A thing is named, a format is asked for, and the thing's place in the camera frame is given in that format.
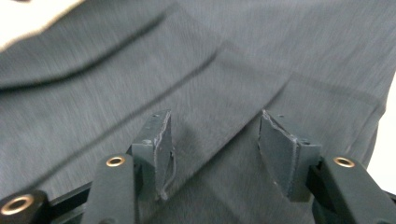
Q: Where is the dark grey garment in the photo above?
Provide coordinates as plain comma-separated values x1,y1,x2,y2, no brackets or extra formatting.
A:
0,0,396,224

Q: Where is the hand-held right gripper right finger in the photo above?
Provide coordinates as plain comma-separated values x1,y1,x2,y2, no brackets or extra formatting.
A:
258,109,396,224

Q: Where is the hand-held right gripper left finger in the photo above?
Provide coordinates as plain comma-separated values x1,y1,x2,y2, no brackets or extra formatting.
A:
81,108,177,224

